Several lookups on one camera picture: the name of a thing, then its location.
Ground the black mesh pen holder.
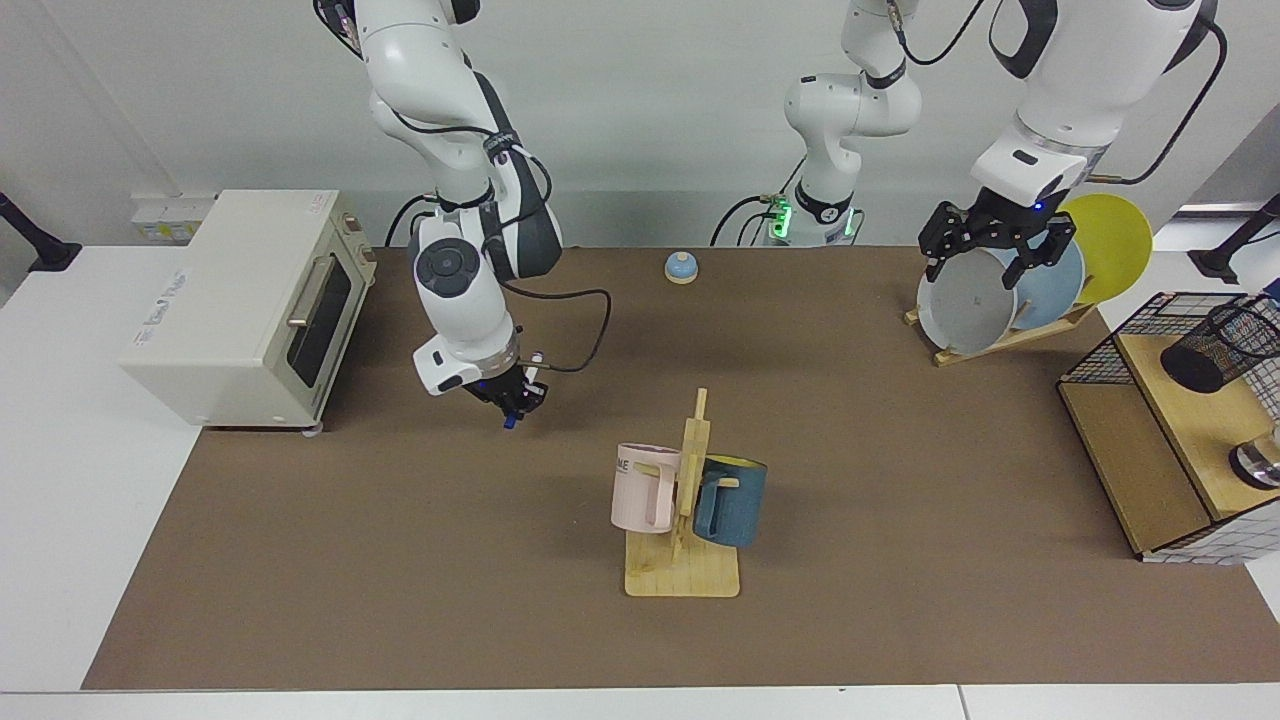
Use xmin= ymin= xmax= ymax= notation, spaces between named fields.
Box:
xmin=1160 ymin=298 xmax=1280 ymax=394

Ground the wooden plate rack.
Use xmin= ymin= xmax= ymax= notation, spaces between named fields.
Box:
xmin=905 ymin=303 xmax=1099 ymax=368

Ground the yellow plate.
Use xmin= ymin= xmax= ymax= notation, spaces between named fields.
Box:
xmin=1058 ymin=193 xmax=1154 ymax=306

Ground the pale toaster oven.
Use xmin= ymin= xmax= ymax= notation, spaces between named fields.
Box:
xmin=118 ymin=190 xmax=378 ymax=433

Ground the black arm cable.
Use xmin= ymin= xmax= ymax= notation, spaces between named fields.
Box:
xmin=385 ymin=100 xmax=613 ymax=375
xmin=885 ymin=0 xmax=1229 ymax=187

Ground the blue and white marker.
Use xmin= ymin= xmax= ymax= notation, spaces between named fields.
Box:
xmin=503 ymin=349 xmax=547 ymax=432

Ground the light blue plate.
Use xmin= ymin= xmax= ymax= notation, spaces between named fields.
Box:
xmin=1012 ymin=238 xmax=1086 ymax=331

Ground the white wall socket strip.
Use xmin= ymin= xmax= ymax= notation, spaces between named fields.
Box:
xmin=132 ymin=196 xmax=216 ymax=244

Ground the glass lid with metal rim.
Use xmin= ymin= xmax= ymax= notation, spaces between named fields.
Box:
xmin=1229 ymin=425 xmax=1280 ymax=491

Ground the dark blue cup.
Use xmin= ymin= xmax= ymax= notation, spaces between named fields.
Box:
xmin=692 ymin=455 xmax=769 ymax=549

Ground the brown table cloth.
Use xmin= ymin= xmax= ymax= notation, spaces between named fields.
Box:
xmin=82 ymin=247 xmax=1280 ymax=691

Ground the wire basket with wooden floor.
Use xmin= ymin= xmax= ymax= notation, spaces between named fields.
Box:
xmin=1058 ymin=292 xmax=1280 ymax=566

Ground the black camera stand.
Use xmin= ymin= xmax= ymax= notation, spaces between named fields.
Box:
xmin=0 ymin=192 xmax=83 ymax=274
xmin=1188 ymin=195 xmax=1280 ymax=286

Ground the black base cable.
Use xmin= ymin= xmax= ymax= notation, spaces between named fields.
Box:
xmin=385 ymin=193 xmax=441 ymax=248
xmin=710 ymin=150 xmax=807 ymax=248

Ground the wooden cup stand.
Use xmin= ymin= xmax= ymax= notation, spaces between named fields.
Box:
xmin=625 ymin=388 xmax=742 ymax=599

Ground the pink cup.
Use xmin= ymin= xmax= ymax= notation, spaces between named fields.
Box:
xmin=611 ymin=443 xmax=684 ymax=535

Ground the grey plate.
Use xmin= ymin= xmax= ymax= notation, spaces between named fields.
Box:
xmin=917 ymin=248 xmax=1019 ymax=356

